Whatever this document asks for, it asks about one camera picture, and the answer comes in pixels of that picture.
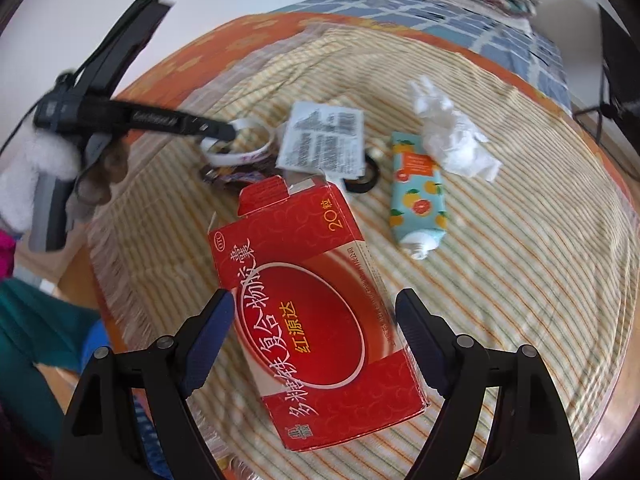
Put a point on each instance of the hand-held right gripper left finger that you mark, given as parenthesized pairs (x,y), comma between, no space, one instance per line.
(210,342)

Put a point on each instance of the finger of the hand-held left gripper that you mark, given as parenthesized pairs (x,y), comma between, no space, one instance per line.
(135,25)
(180,122)

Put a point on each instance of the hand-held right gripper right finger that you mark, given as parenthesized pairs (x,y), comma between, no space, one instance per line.
(420,345)

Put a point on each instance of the colourful candy wrapper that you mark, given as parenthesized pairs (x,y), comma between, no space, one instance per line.
(235,177)

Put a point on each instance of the red medicine box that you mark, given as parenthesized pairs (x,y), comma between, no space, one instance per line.
(320,310)

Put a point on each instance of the white paper label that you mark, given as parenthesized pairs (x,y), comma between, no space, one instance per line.
(320,140)

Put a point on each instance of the fruit print tube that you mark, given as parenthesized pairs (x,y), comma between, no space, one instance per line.
(417,195)

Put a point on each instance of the person's left hand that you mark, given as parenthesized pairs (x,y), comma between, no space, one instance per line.
(107,167)

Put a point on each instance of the orange floral bedsheet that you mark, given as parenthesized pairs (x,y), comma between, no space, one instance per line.
(200,45)

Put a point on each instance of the yellow striped towel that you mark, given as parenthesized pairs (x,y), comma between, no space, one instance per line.
(500,285)

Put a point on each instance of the pink plaid fringed blanket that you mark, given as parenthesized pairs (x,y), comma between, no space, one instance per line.
(120,260)

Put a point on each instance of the pink garment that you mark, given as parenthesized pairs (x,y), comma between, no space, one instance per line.
(5,255)

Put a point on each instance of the person's leg in teal pants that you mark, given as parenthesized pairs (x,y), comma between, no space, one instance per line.
(30,320)

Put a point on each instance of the blue checked bedsheet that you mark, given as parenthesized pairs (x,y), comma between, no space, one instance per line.
(450,15)

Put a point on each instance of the black lounge chair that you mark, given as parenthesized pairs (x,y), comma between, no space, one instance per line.
(617,60)

